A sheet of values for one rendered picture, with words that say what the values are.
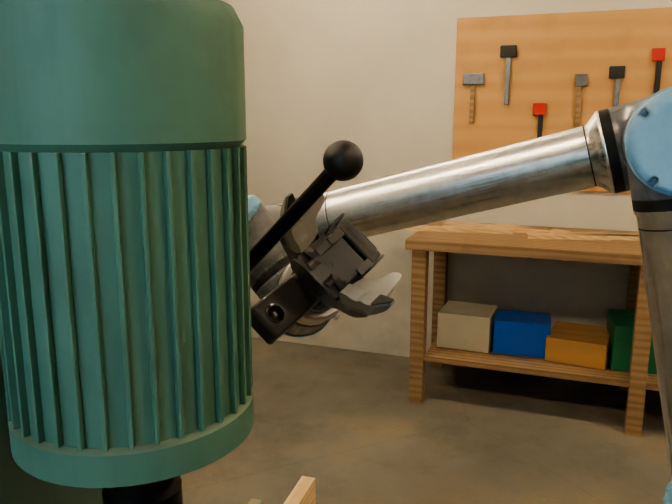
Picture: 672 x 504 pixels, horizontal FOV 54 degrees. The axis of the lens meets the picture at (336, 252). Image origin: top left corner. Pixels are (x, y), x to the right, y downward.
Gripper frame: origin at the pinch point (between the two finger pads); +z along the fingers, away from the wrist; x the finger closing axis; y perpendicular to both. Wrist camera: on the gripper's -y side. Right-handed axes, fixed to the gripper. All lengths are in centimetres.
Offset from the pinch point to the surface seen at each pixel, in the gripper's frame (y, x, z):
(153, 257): -16.6, -5.7, 21.5
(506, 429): 85, 98, -234
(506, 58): 221, -31, -215
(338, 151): 1.6, -5.1, 12.9
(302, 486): -15.4, 18.2, -32.1
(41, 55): -14.4, -17.1, 27.2
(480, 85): 208, -31, -230
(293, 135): 139, -92, -298
